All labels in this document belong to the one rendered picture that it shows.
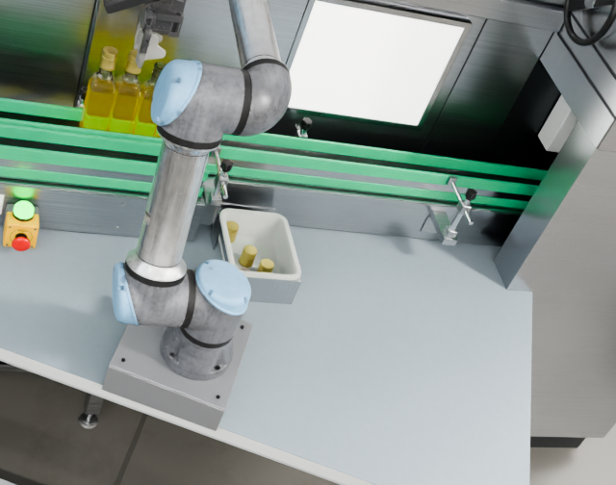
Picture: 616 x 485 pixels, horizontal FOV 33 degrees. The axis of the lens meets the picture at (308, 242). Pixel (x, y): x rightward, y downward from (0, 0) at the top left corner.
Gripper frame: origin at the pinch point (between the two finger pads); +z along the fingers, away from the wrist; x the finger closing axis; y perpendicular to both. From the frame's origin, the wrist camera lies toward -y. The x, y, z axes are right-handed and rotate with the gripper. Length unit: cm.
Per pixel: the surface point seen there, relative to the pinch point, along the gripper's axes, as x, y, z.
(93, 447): -22, 9, 115
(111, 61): -1.8, -5.6, 0.8
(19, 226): -22.3, -21.4, 33.1
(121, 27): 11.9, -2.1, 0.4
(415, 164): 2, 79, 22
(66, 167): -13.3, -12.3, 22.6
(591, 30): -1, 106, -26
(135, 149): -6.4, 3.3, 20.8
